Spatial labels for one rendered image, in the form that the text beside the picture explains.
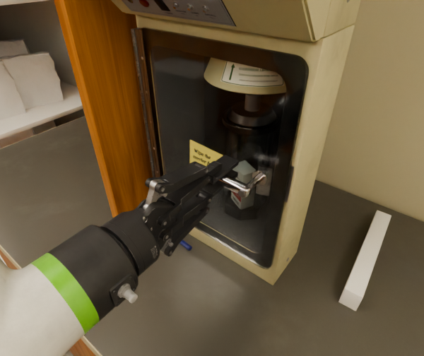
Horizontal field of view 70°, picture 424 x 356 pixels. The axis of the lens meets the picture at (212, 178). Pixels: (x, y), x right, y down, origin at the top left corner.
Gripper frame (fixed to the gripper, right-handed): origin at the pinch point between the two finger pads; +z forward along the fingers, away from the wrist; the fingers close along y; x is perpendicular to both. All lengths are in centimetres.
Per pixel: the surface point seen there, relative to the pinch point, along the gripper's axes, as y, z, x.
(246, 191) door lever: 0.6, -1.3, -6.2
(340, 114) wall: -5.8, 47.8, -4.2
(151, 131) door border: 0.1, 3.5, 19.5
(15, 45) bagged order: -5, 29, 138
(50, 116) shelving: -28, 20, 105
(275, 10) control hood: 24.1, -1.0, -7.4
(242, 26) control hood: 21.8, 1.4, -2.1
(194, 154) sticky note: -1.0, 3.5, 8.2
